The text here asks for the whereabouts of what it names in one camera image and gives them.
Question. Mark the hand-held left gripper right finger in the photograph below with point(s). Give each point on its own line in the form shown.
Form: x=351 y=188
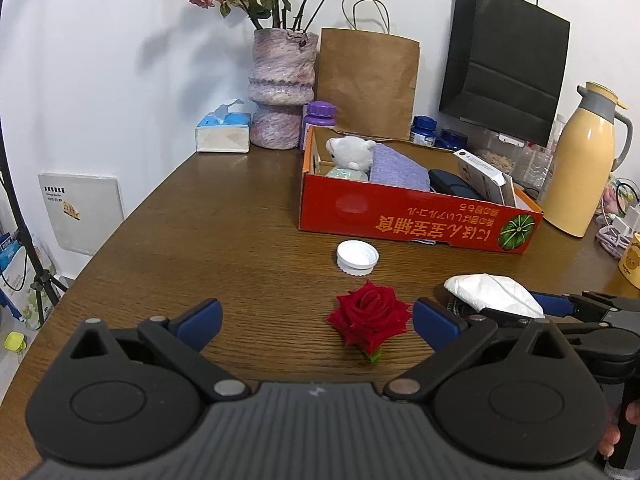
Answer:
x=435 y=327

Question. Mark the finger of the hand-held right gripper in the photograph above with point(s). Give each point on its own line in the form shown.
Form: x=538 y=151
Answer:
x=500 y=319
x=555 y=305

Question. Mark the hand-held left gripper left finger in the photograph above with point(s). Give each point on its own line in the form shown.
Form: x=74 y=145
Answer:
x=200 y=321

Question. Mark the white tissue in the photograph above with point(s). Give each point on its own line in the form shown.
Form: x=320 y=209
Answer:
x=492 y=292

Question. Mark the red rose flower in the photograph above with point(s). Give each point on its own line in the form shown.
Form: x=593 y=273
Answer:
x=370 y=315

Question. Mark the orange cardboard box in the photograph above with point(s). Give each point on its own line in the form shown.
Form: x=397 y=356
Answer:
x=400 y=215

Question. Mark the iridescent plastic wrap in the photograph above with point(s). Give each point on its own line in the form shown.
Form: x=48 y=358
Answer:
x=345 y=174

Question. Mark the person's right hand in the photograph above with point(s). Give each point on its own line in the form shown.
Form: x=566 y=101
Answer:
x=610 y=440

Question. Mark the yellow mug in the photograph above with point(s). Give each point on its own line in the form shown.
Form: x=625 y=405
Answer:
x=631 y=262

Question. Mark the white jar lid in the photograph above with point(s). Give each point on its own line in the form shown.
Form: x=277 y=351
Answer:
x=356 y=257

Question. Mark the white charger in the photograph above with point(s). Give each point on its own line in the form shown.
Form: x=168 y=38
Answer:
x=627 y=220

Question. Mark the yellow thermos jug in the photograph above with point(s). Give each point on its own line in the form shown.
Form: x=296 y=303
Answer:
x=580 y=170

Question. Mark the black glasses case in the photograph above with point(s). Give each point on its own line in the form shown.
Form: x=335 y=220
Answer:
x=452 y=182

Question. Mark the white carton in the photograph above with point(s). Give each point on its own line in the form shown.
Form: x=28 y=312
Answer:
x=487 y=175

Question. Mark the clear plastic bottle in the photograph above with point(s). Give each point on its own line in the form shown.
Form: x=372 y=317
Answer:
x=542 y=160

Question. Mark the clear container of seeds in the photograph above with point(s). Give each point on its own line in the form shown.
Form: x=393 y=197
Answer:
x=497 y=155

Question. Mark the purple cloth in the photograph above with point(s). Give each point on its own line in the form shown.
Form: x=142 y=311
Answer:
x=400 y=170

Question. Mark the black tripod stand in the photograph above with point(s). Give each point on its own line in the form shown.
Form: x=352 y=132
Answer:
x=30 y=255

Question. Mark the blue jar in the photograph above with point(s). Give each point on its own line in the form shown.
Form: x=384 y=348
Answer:
x=451 y=140

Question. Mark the yellow-green small case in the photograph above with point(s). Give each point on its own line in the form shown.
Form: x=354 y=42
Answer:
x=15 y=342

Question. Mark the blue tissue box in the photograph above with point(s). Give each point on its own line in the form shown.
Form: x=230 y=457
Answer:
x=222 y=132

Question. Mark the white plush toy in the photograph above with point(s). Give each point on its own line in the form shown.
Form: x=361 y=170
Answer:
x=350 y=152

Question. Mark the blue and white packets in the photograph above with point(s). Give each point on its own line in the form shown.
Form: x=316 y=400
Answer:
x=12 y=260

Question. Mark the blue capped bottle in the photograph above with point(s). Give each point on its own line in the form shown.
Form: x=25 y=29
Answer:
x=422 y=130

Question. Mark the purple capped bottle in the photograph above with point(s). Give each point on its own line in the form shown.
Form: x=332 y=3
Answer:
x=317 y=122

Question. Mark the purple mottled vase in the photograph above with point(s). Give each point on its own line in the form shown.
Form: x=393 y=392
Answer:
x=282 y=90

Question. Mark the black paper bag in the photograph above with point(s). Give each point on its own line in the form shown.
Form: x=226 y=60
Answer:
x=505 y=60

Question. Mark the brown paper bag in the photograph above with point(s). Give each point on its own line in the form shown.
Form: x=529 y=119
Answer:
x=367 y=85

